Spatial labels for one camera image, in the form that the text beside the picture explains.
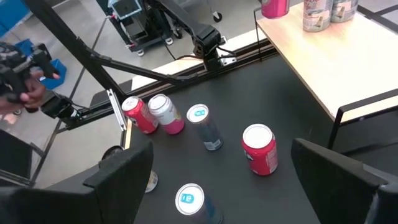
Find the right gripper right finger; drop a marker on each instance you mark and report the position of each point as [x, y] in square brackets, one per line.
[332, 186]

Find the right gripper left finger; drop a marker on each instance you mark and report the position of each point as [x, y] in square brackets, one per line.
[127, 180]

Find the white pink soda can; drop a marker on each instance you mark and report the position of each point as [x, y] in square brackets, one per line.
[275, 7]
[166, 113]

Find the red soda can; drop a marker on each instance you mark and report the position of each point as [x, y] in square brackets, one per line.
[140, 115]

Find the silver blue Red Bull can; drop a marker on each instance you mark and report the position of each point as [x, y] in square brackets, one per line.
[194, 202]
[205, 126]

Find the orange Fanta can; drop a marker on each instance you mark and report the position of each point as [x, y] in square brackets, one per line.
[260, 149]

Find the black table mat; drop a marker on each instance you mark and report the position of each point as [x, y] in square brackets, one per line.
[280, 99]

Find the blue plastic bin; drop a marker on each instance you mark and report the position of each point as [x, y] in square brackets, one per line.
[12, 12]
[57, 77]

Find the person's hand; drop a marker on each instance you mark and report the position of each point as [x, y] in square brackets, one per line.
[31, 93]

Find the black equipment cart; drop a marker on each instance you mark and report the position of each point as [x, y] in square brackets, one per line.
[136, 25]

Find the black caster wheel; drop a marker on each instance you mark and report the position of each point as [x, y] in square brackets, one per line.
[217, 16]

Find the black frame strut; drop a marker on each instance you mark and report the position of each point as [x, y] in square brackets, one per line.
[140, 71]

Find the wooden shelf with black frame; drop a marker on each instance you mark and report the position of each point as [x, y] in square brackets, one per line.
[326, 62]

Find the black gantry post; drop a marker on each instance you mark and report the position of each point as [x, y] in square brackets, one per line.
[71, 43]

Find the black frame rail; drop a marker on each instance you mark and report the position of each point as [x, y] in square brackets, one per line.
[242, 57]

